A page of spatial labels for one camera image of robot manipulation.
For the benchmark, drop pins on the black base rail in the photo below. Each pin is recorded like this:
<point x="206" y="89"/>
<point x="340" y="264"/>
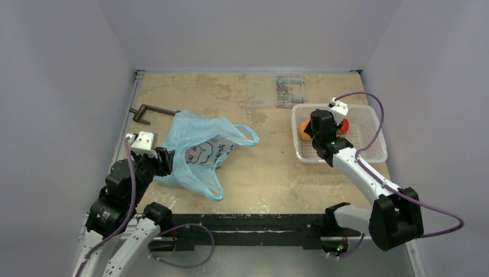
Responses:
<point x="308" y="231"/>

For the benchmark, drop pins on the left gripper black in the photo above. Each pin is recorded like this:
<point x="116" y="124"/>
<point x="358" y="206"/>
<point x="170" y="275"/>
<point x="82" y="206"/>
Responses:
<point x="163" y="161"/>

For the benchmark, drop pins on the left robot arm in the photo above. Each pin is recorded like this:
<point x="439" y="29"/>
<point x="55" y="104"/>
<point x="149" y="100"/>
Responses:
<point x="115" y="207"/>

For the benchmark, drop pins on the light blue plastic bag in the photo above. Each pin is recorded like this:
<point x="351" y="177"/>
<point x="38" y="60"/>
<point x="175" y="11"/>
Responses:
<point x="201" y="147"/>

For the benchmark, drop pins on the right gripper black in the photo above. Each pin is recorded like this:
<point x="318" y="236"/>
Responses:
<point x="320" y="124"/>

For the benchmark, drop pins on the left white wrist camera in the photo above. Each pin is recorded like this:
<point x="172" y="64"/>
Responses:
<point x="143" y="143"/>

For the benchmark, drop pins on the orange fake peach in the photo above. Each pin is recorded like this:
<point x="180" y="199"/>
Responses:
<point x="302" y="131"/>

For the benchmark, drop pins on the dark metal clamp handle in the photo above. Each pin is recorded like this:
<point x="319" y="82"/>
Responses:
<point x="139" y="113"/>

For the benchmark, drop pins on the white plastic basket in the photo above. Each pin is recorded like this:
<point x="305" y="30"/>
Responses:
<point x="363" y="124"/>

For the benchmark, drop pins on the red fake apple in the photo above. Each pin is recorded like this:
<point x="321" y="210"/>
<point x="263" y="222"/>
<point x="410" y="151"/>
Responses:
<point x="343" y="127"/>

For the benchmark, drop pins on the clear compartment screw box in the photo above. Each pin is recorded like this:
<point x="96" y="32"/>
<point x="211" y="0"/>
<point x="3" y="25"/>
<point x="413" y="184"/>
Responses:
<point x="279" y="90"/>

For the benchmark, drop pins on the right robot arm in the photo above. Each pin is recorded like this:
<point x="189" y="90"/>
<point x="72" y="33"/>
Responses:
<point x="394" y="218"/>

